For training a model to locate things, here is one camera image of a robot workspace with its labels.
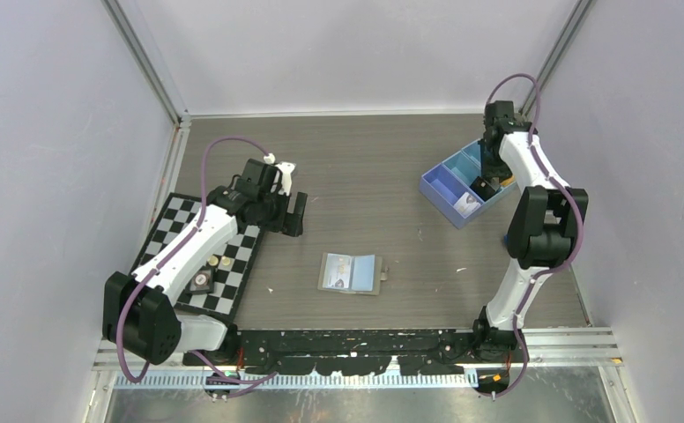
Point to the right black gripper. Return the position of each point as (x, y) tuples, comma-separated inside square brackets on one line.
[(501, 172)]

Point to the white card in tray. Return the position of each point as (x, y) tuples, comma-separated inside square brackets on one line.
[(467, 205)]

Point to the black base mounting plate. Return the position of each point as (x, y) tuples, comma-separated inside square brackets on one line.
[(357, 352)]

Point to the grey blue card holder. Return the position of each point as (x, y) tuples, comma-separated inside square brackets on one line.
[(359, 275)]

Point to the small dark framed tile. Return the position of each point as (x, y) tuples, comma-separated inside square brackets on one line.
[(202, 282)]

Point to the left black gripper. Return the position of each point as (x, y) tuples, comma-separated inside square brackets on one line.
[(289, 223)]

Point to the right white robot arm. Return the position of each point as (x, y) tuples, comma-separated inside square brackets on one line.
[(544, 235)]

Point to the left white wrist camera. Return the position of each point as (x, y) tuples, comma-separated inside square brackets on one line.
[(286, 170)]

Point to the blue three-compartment tray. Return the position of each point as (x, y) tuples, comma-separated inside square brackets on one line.
[(448, 180)]

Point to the white printed card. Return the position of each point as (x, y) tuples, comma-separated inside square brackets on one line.
[(338, 272)]

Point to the black card in tray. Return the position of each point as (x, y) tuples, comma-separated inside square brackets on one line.
[(483, 188)]

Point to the orange card stack in tray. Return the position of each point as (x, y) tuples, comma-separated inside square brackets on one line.
[(508, 182)]

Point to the black white checkerboard mat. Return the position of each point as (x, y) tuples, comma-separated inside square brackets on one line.
[(229, 282)]

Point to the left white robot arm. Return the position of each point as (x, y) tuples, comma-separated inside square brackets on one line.
[(139, 308)]

